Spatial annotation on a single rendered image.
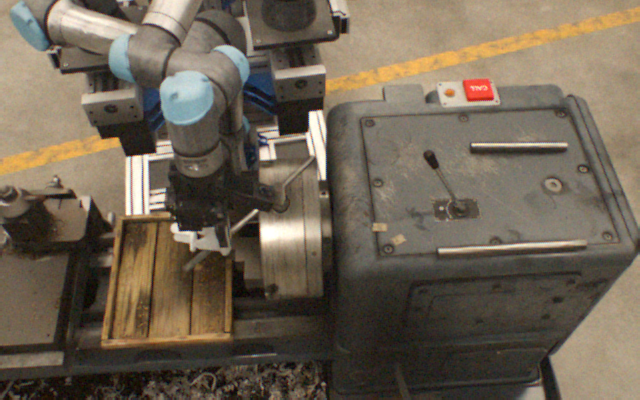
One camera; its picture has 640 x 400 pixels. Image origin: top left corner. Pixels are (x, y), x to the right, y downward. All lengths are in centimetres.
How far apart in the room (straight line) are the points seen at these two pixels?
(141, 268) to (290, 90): 60
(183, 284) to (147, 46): 72
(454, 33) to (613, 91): 86
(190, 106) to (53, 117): 244
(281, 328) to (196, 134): 72
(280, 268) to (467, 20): 260
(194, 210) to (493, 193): 60
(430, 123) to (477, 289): 37
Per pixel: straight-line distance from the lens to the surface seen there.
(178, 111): 93
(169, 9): 111
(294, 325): 155
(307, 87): 171
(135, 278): 165
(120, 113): 173
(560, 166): 139
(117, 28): 145
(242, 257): 137
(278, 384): 181
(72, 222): 162
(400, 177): 130
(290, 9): 170
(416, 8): 371
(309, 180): 130
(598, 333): 270
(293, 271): 130
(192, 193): 105
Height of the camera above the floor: 229
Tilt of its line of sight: 55 degrees down
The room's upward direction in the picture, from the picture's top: straight up
